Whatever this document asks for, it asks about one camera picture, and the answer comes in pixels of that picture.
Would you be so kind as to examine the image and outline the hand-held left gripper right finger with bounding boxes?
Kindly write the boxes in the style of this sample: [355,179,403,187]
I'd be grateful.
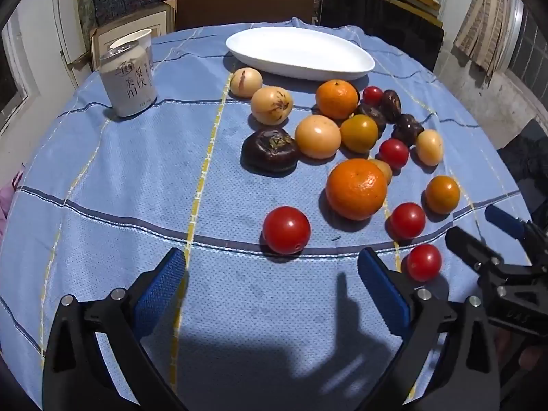
[357,246,501,411]

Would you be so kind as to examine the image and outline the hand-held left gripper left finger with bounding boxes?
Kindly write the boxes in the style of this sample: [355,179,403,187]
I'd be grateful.
[42,247,189,411]

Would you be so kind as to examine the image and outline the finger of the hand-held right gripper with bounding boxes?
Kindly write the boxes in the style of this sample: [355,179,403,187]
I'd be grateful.
[485,204,548,267]
[445,226,507,275]

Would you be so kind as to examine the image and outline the small golden round fruit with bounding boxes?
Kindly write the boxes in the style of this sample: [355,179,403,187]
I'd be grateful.
[369,158,393,185]

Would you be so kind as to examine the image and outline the greenish orange tangerine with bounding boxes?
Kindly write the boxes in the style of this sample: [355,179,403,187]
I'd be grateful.
[340,115,379,154]
[425,175,460,215]

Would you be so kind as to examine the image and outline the large beige round fruit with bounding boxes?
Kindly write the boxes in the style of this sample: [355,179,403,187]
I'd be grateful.
[295,115,342,159]

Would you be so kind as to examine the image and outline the small orange mandarin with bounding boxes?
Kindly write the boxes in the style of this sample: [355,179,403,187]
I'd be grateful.
[316,79,359,120]

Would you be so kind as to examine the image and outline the beige fruit with brown marks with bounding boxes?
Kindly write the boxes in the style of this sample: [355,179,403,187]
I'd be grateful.
[251,86,294,126]

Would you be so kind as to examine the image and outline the white oval plate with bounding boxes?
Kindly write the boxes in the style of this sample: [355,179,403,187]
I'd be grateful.
[225,27,376,81]

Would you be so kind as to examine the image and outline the person's right hand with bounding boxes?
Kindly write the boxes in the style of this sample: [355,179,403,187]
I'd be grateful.
[494,329,548,373]

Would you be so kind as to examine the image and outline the person's black jacket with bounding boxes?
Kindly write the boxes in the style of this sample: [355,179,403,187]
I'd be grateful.
[499,119,548,223]

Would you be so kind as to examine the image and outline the blue checked tablecloth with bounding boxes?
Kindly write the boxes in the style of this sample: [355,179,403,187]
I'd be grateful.
[0,17,532,411]

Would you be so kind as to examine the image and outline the large orange mandarin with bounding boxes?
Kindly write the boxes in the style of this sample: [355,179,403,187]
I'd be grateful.
[326,158,388,221]

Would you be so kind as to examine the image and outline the window with metal grille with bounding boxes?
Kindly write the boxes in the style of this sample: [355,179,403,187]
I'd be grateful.
[509,0,548,110]

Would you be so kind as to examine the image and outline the pink cloth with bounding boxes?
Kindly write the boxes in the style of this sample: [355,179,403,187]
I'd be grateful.
[0,171,22,240]

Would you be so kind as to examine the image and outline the large dark purple fruit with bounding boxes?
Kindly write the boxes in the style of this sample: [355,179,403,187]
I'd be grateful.
[241,128,299,174]

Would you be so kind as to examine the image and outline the hanging beige cloth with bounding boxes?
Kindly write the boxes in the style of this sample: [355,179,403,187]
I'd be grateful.
[454,0,527,73]

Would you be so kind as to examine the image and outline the white beverage can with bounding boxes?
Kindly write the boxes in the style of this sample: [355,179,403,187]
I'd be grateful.
[99,41,157,118]

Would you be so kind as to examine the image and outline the beige fruit with red streak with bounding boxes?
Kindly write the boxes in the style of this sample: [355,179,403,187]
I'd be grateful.
[230,67,263,97]

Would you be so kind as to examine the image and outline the black panel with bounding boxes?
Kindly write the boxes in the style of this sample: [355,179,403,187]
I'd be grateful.
[320,0,444,71]

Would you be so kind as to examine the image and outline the white paper cup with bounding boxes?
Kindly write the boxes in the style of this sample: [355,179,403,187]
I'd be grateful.
[109,29,154,66]

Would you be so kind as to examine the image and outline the white door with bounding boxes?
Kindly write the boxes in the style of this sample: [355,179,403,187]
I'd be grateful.
[0,0,92,138]

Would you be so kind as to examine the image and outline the brown cardboard board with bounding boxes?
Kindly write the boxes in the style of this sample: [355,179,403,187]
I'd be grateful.
[175,0,320,32]

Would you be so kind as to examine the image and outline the wooden picture frame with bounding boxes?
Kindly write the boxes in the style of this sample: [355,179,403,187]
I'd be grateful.
[91,1,177,58]

